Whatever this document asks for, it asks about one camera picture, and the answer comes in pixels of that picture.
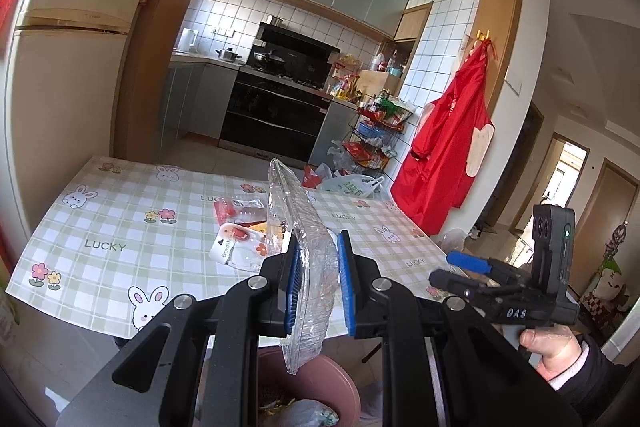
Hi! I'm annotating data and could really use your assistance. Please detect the red box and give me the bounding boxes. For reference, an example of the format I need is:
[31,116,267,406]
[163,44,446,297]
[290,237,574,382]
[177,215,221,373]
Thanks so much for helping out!
[300,167,327,190]

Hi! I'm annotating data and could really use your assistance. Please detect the black table leg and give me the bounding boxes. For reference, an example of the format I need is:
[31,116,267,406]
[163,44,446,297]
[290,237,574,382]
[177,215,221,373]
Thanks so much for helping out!
[360,338,384,364]

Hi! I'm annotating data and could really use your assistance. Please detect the person's right hand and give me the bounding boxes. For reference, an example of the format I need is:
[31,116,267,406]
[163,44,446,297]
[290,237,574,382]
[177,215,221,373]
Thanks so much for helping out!
[517,324,584,383]

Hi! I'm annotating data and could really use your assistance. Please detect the white flower print packet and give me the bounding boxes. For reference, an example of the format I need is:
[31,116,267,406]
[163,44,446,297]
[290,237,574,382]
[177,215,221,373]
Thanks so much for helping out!
[209,222,269,272]

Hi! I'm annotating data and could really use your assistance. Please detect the black range hood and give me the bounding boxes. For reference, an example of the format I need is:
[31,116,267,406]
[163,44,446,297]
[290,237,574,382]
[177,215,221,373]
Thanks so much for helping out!
[255,22,342,84]

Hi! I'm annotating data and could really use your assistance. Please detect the red card blister pack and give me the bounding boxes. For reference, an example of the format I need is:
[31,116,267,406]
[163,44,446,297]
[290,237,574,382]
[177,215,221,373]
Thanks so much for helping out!
[214,198,267,226]

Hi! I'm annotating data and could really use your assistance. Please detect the clear plastic tray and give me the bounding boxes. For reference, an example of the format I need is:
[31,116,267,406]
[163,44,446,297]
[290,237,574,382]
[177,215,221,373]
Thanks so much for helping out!
[267,157,339,376]

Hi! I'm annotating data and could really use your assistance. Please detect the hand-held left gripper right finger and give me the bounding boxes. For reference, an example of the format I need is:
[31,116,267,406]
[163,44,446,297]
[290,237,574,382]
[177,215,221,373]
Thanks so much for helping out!
[336,230,584,427]

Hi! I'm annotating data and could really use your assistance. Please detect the black oven stove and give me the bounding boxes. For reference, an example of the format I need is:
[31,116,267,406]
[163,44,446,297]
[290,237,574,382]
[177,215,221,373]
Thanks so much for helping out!
[218,67,334,164]

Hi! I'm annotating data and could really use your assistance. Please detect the row of condiment bottles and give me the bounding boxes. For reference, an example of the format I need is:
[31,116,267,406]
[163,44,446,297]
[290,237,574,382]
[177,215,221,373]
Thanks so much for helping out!
[327,52,367,101]

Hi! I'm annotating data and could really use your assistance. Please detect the black wire rack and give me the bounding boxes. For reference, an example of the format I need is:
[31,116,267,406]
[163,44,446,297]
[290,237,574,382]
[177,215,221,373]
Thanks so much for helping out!
[342,93,419,178]

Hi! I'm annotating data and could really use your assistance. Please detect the black wok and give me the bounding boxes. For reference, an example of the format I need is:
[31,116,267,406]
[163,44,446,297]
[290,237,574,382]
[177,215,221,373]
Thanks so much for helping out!
[250,49,287,68]

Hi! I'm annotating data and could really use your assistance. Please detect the cream refrigerator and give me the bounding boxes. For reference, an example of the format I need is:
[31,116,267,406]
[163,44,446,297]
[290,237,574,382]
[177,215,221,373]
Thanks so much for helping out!
[0,0,168,258]

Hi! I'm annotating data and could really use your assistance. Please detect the grey lower cabinets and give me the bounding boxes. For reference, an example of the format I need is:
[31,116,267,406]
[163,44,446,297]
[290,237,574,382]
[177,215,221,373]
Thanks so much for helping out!
[160,52,242,141]

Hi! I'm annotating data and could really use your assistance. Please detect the white shopping bag green print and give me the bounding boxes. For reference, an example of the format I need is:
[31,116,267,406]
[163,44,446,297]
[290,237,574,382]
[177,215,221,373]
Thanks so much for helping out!
[317,174,387,201]

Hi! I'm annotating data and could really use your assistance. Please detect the wooden wall cabinet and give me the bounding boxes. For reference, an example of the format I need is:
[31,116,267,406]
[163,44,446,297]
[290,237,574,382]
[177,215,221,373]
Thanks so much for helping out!
[392,2,434,78]

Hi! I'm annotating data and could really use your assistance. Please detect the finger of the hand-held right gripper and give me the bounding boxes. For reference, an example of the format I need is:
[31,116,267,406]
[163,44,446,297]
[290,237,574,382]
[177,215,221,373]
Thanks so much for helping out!
[446,251,533,284]
[428,268,529,306]

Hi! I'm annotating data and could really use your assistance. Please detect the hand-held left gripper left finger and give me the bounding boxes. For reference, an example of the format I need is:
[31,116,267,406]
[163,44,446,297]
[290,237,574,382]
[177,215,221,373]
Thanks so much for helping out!
[55,238,304,427]

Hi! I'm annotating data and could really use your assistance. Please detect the person's right forearm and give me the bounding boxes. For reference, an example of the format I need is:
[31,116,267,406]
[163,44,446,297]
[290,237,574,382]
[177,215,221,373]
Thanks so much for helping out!
[537,336,640,427]

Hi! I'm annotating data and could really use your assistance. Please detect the checked bunny tablecloth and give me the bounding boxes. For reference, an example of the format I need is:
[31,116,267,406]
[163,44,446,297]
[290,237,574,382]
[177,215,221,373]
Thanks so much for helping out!
[5,155,452,341]

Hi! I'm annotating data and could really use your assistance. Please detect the red apron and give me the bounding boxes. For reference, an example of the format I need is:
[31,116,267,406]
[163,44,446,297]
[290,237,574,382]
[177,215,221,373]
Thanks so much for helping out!
[390,38,497,239]

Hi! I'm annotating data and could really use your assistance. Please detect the pink trash bin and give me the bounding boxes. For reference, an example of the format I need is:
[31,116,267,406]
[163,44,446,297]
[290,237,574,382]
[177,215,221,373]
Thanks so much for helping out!
[257,349,362,427]

